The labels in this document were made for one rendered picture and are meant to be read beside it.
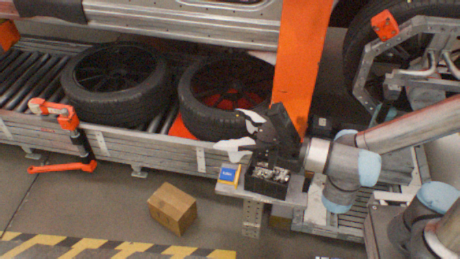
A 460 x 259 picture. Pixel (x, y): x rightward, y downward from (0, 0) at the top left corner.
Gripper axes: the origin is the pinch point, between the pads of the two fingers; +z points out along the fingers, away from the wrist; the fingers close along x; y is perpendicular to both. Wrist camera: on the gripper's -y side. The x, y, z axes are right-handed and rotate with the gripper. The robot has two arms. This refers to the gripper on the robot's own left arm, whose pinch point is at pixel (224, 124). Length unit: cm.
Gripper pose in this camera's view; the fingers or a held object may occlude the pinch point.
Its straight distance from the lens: 83.1
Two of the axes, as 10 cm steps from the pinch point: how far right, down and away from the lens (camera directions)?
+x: 3.4, -5.8, 7.5
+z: -9.4, -2.4, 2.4
